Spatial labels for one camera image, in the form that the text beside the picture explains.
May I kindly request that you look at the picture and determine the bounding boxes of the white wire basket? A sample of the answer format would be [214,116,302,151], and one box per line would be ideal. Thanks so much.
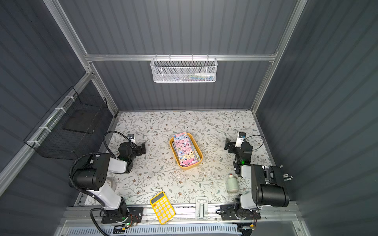
[150,57,218,83]

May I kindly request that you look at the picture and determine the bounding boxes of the pale green bottle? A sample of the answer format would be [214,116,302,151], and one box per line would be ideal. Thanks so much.
[225,173,239,193]

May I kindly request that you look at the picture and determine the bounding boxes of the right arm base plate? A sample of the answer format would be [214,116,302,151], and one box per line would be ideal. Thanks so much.
[216,204,261,221]

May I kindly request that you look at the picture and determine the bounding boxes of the yellow calculator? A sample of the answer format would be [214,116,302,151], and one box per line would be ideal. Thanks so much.
[150,191,176,225]

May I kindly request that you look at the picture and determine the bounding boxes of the white tape roll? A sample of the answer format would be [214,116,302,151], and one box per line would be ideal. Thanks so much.
[106,178,117,191]

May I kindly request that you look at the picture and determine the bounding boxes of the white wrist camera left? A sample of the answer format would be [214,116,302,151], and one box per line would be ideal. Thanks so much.
[127,133,135,143]

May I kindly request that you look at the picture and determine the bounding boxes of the yellow storage tray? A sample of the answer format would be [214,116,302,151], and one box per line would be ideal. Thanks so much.
[169,132,203,170]

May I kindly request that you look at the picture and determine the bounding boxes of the pink cat sticker sheet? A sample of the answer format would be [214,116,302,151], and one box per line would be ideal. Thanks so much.
[173,132,200,167]

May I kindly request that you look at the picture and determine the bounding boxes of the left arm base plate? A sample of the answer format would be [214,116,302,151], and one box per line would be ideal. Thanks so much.
[99,207,144,224]

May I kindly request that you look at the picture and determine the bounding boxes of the items in white basket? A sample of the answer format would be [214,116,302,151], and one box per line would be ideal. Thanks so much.
[173,72,216,82]

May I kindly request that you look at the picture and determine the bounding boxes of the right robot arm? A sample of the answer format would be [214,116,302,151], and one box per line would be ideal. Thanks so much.
[220,137,290,220]

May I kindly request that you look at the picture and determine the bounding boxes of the white metal bracket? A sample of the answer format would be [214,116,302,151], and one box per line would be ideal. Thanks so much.
[195,196,208,220]

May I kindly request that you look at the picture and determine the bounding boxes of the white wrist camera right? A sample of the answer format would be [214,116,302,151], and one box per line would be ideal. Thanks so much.
[235,132,246,148]

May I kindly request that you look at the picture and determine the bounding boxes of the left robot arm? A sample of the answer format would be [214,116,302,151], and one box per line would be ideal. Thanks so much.
[69,130,146,223]

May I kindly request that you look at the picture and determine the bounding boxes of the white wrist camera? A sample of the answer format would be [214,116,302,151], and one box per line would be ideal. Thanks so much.
[235,132,246,148]
[127,133,135,143]

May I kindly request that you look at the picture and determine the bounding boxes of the black wire basket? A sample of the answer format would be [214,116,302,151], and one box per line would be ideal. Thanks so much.
[24,91,112,160]

